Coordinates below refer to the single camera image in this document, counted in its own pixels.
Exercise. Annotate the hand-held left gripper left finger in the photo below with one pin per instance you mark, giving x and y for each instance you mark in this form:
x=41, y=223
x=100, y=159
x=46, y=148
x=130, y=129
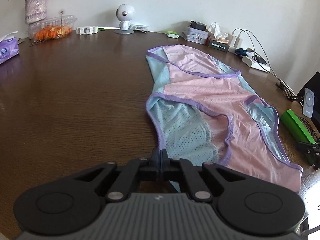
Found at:
x=155, y=165

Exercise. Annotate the clear plastic fruit container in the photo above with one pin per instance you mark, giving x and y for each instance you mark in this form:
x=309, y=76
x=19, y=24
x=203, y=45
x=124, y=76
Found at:
x=52, y=31

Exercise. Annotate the white robot figurine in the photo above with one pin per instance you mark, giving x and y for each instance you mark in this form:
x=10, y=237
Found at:
x=125, y=13

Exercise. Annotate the white plug adapter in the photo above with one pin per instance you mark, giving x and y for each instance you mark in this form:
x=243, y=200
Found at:
x=233, y=39
x=239, y=41

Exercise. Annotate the white plastic clip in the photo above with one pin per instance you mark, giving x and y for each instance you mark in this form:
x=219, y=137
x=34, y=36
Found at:
x=86, y=30

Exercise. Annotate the green felt case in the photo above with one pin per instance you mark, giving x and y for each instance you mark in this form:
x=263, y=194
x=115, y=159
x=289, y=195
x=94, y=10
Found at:
x=295, y=125

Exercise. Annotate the pink blue mesh underwear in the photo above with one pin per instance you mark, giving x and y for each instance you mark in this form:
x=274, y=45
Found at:
x=212, y=92

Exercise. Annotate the small green box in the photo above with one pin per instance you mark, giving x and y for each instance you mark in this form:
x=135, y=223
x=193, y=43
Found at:
x=172, y=33

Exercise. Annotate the black charger block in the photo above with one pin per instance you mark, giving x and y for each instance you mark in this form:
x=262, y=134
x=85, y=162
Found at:
x=198, y=25

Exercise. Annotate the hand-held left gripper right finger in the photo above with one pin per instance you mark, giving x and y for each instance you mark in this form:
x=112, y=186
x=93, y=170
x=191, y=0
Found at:
x=165, y=165

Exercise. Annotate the pink textured vase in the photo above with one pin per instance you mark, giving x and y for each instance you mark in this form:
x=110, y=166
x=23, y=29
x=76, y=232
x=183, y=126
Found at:
x=36, y=8

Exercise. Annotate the orange snack packet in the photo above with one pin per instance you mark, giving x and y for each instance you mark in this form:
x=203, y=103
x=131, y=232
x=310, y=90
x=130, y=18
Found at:
x=223, y=40

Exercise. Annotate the printed tin box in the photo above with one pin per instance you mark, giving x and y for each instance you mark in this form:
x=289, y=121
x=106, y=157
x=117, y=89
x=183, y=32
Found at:
x=196, y=36

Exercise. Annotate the black chair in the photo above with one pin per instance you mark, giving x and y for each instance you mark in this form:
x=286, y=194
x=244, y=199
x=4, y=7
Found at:
x=315, y=85

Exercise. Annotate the black plug adapter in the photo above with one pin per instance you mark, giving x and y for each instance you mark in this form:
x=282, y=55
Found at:
x=260, y=59

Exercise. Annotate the plastic fruit pick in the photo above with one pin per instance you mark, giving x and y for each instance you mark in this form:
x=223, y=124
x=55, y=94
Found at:
x=61, y=20

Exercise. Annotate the small white rectangular device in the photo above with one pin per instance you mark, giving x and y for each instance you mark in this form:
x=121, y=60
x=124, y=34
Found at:
x=140, y=27

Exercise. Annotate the white power strip with chargers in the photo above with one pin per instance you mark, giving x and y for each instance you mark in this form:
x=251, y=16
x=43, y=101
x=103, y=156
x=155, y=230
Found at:
x=243, y=29

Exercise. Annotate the purple tissue pack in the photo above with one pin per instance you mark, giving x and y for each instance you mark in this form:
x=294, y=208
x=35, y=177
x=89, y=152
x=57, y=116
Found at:
x=8, y=50

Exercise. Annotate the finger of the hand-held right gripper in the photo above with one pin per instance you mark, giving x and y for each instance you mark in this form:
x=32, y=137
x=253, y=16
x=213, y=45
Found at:
x=307, y=148

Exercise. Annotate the small blue gadget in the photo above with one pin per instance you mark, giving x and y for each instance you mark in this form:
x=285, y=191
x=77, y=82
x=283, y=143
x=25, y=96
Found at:
x=240, y=51

